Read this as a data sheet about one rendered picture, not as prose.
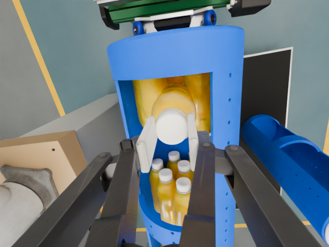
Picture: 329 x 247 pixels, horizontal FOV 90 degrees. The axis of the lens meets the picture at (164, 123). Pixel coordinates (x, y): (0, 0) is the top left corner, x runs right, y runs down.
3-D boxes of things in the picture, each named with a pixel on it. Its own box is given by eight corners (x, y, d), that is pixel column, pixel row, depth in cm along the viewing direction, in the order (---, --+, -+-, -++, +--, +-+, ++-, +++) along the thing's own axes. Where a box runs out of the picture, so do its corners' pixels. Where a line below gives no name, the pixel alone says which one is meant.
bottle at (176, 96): (183, 76, 36) (186, 87, 18) (196, 104, 38) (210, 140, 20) (155, 90, 37) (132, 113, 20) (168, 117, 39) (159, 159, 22)
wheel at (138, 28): (139, 37, 46) (145, 37, 47) (136, 18, 44) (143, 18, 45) (132, 39, 50) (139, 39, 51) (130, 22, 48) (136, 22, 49)
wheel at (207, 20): (202, 29, 45) (209, 27, 44) (202, 9, 43) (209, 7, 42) (211, 29, 48) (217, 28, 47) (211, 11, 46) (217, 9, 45)
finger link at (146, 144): (149, 173, 14) (141, 173, 15) (157, 137, 21) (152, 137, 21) (144, 143, 13) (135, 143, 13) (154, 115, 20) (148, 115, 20)
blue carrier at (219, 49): (162, 241, 82) (152, 328, 56) (130, 51, 51) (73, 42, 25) (222, 244, 78) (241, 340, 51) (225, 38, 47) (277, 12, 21)
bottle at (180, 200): (200, 225, 52) (198, 177, 46) (199, 249, 46) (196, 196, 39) (178, 222, 54) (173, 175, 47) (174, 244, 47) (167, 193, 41)
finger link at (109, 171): (135, 180, 13) (99, 182, 13) (146, 147, 17) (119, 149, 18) (132, 163, 12) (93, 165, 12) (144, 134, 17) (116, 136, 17)
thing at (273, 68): (223, 199, 188) (227, 210, 174) (213, 60, 137) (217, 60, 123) (272, 196, 180) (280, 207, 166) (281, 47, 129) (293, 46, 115)
